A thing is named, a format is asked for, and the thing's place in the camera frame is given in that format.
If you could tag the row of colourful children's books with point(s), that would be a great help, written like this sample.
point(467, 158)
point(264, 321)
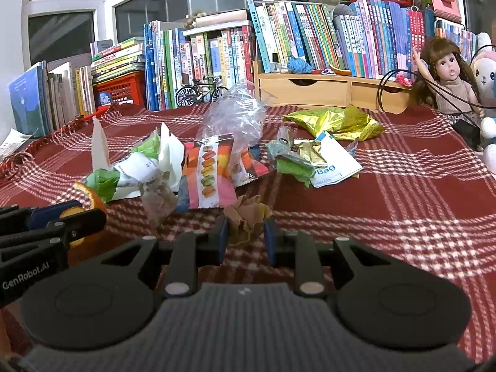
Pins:
point(341, 38)

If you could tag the brown haired doll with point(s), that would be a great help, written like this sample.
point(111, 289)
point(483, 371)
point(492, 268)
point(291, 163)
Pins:
point(449, 73)

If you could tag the green snack packet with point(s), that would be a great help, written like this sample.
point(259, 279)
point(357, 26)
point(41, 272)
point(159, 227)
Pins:
point(149, 145)

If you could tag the orange peel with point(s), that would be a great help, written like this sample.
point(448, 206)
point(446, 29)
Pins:
point(93, 201)

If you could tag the wooden desk organizer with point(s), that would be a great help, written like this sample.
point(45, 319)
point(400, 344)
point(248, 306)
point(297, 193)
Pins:
point(310, 91)

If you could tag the small nail polish bottle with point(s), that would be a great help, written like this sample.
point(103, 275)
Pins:
point(275, 62)

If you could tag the red plaid blanket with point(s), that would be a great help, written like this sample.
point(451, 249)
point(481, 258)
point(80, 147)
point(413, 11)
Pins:
point(387, 201)

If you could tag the crumpled clear wrapper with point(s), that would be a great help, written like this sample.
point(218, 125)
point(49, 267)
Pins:
point(159, 201)

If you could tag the small gold wrapper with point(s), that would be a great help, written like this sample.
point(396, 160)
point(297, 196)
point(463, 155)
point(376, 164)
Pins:
point(310, 151)

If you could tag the stack of flat books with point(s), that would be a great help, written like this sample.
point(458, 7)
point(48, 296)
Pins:
point(116, 60)

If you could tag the row of pale books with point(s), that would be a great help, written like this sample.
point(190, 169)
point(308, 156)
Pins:
point(42, 97)

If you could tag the orange snack packet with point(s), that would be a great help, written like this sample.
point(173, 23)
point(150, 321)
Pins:
point(250, 164)

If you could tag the brown paper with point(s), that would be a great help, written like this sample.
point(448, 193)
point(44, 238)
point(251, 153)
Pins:
point(246, 219)

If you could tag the red plastic crate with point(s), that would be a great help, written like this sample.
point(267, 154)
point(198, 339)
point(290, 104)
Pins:
point(120, 89)

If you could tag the row of blue spine books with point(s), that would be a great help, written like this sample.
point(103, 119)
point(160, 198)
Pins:
point(182, 69)

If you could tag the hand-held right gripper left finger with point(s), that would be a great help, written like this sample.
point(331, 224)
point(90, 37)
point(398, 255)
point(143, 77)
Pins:
point(223, 240)

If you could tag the macaron print snack packet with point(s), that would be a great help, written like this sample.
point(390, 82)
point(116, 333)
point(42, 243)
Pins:
point(207, 174)

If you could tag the miniature black bicycle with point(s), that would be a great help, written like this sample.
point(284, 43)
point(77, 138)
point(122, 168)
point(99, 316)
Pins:
point(199, 91)

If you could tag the white paper bag blue print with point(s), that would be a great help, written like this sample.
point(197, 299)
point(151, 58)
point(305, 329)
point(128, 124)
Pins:
point(335, 162)

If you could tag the row of thin books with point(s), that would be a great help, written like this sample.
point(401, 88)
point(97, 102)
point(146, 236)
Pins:
point(457, 38)

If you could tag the white pink plush rabbit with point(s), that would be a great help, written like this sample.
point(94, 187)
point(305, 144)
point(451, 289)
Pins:
point(486, 69)

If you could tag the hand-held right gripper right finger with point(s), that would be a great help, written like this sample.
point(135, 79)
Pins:
point(270, 248)

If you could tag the crumpled green wrapper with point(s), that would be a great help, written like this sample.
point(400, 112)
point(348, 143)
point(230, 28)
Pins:
point(292, 164)

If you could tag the green crumpled paper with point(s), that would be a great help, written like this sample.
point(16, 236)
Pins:
point(101, 184)

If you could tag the gold foil bag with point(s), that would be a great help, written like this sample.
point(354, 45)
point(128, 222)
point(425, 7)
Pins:
point(341, 122)

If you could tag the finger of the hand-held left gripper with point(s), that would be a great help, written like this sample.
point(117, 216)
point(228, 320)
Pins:
point(50, 213)
point(83, 223)

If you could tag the blue yarn ball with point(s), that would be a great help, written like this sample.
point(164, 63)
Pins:
point(298, 65)

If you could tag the crumpled white receipt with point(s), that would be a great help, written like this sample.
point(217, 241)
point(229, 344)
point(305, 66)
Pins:
point(135, 170)

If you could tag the tall white paper strip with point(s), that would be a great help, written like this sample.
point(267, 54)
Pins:
point(99, 143)

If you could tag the clear plastic bag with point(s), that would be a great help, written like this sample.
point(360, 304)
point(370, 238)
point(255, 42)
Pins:
point(236, 116)

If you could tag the black power adapter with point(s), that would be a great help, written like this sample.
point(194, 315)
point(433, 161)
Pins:
point(467, 131)

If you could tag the white leaflet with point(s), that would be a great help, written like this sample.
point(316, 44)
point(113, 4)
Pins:
point(13, 143)

